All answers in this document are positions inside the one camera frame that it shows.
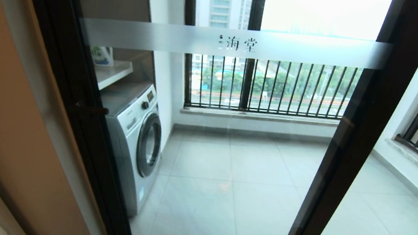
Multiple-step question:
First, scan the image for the silver front-load washing machine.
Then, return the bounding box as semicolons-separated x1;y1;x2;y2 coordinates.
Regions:
89;78;168;220

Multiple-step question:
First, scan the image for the long stone window sill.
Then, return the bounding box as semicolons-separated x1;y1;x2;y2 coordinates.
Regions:
180;104;341;129

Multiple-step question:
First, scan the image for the white shelf board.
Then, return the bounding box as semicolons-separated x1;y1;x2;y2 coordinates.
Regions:
92;57;134;93

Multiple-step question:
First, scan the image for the grey high-rise building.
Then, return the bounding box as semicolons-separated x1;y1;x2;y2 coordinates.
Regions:
195;0;253;32

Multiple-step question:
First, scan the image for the long black window railing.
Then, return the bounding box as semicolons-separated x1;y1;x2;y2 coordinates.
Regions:
181;50;360;122

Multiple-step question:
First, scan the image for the dark outer door frame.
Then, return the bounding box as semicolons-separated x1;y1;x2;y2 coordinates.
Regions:
0;0;144;235

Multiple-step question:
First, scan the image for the glass sliding door with handle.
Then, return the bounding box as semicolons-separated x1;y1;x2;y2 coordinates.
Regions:
18;0;418;235

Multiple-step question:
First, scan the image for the white detergent bottle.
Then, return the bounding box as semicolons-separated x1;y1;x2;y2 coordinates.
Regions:
89;45;116;68

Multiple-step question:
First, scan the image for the black window frame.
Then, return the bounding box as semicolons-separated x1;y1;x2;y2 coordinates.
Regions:
174;0;267;113

